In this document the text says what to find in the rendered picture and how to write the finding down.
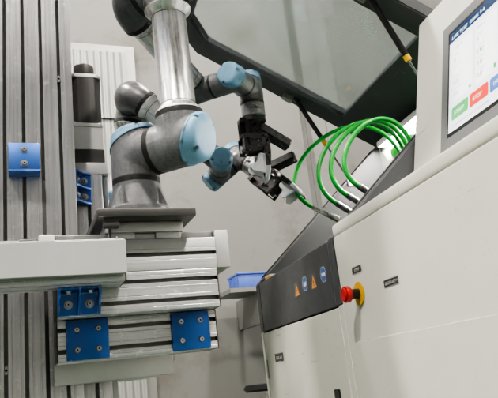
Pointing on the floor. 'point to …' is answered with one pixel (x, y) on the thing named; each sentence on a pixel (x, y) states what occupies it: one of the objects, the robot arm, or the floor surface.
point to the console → (436, 263)
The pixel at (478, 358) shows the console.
